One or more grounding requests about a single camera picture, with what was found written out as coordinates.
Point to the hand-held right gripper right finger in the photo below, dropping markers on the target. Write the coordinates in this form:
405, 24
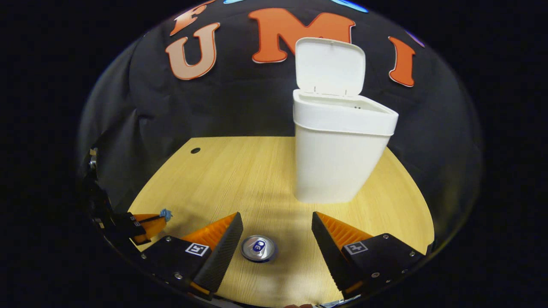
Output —
329, 252

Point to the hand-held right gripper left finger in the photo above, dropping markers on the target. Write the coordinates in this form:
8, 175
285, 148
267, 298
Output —
220, 252

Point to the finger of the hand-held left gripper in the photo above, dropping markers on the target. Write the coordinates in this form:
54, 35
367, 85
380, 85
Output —
152, 229

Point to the blue paper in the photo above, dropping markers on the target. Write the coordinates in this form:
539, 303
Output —
166, 214

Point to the blue pop can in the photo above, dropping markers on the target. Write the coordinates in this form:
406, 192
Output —
258, 248

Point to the white desktop garbage bin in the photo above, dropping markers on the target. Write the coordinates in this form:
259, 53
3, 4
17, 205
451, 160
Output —
334, 149

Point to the wooden desktop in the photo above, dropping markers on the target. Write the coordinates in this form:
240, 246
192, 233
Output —
239, 179

